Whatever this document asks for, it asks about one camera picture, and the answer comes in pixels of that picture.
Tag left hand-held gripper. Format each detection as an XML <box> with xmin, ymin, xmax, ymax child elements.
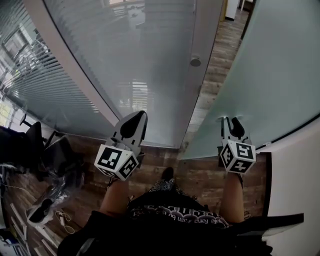
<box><xmin>94</xmin><ymin>110</ymin><xmax>149</xmax><ymax>181</ymax></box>

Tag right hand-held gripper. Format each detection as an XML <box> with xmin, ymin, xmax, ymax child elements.
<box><xmin>218</xmin><ymin>116</ymin><xmax>257</xmax><ymax>175</ymax></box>

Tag frosted glass door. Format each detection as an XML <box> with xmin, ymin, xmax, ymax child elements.
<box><xmin>177</xmin><ymin>0</ymin><xmax>320</xmax><ymax>161</ymax></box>

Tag person's right forearm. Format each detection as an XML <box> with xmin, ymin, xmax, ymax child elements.
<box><xmin>219</xmin><ymin>171</ymin><xmax>245</xmax><ymax>224</ymax></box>

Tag person's left forearm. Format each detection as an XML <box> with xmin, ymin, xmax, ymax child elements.
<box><xmin>98</xmin><ymin>177</ymin><xmax>131</xmax><ymax>219</ymax></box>

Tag person's black shoe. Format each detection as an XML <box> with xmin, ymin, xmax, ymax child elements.
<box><xmin>161</xmin><ymin>166</ymin><xmax>175</xmax><ymax>181</ymax></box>

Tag person's patterned trouser leg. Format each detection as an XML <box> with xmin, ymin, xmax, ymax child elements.
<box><xmin>148</xmin><ymin>177</ymin><xmax>201</xmax><ymax>203</ymax></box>

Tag clear glass partition panel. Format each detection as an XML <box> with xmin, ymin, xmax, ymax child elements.
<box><xmin>42</xmin><ymin>0</ymin><xmax>224</xmax><ymax>150</ymax></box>

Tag plastic-wrapped black chair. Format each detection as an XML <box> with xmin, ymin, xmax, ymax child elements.
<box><xmin>42</xmin><ymin>133</ymin><xmax>87</xmax><ymax>201</ymax></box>

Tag person's black printed shirt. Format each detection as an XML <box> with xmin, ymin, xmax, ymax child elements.
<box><xmin>56</xmin><ymin>192</ymin><xmax>305</xmax><ymax>256</ymax></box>

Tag grey window blinds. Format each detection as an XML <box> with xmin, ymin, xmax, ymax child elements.
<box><xmin>0</xmin><ymin>0</ymin><xmax>107</xmax><ymax>132</ymax></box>

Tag black office chair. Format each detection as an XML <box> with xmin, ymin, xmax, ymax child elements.
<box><xmin>0</xmin><ymin>113</ymin><xmax>47</xmax><ymax>183</ymax></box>

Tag black and white sneaker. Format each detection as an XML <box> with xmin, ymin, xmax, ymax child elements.
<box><xmin>25</xmin><ymin>198</ymin><xmax>55</xmax><ymax>226</ymax></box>

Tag white metal strips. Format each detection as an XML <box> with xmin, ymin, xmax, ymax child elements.
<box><xmin>9</xmin><ymin>202</ymin><xmax>61</xmax><ymax>256</ymax></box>

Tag blue and white box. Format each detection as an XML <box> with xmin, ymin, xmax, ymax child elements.
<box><xmin>0</xmin><ymin>234</ymin><xmax>28</xmax><ymax>256</ymax></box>

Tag white charger cable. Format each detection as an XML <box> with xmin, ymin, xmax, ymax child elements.
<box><xmin>54</xmin><ymin>210</ymin><xmax>76</xmax><ymax>235</ymax></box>

